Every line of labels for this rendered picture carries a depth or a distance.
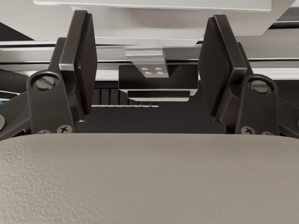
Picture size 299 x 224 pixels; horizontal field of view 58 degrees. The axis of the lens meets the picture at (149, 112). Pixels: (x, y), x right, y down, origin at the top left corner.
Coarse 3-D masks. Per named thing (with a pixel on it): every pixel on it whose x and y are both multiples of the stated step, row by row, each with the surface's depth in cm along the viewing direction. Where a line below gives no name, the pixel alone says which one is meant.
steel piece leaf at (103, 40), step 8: (96, 40) 21; (104, 40) 21; (112, 40) 21; (120, 40) 21; (128, 40) 21; (136, 40) 21; (144, 40) 21; (152, 40) 21; (160, 40) 21; (168, 40) 21; (176, 40) 21; (184, 40) 21; (192, 40) 21
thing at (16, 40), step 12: (0, 24) 23; (0, 36) 23; (12, 36) 23; (24, 36) 23; (0, 48) 25; (12, 48) 25; (24, 48) 25; (36, 48) 25; (48, 48) 25; (96, 48) 25; (108, 48) 25; (120, 48) 25
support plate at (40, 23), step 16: (0, 0) 14; (16, 0) 14; (32, 0) 14; (272, 0) 14; (288, 0) 14; (0, 16) 17; (16, 16) 17; (32, 16) 17; (48, 16) 17; (64, 16) 17; (240, 16) 16; (256, 16) 16; (272, 16) 16; (32, 32) 20; (48, 32) 20; (64, 32) 20; (240, 32) 20; (256, 32) 20
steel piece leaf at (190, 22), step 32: (64, 0) 9; (96, 0) 9; (128, 0) 10; (160, 0) 10; (192, 0) 10; (224, 0) 10; (256, 0) 10; (96, 32) 19; (128, 32) 19; (160, 32) 19; (192, 32) 19
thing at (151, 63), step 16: (128, 48) 25; (144, 48) 25; (160, 48) 25; (144, 64) 30; (160, 64) 30; (176, 64) 40; (192, 64) 40; (128, 80) 40; (144, 80) 40; (160, 80) 40; (176, 80) 40; (192, 80) 39; (128, 96) 41; (144, 96) 41; (160, 96) 41; (176, 96) 41
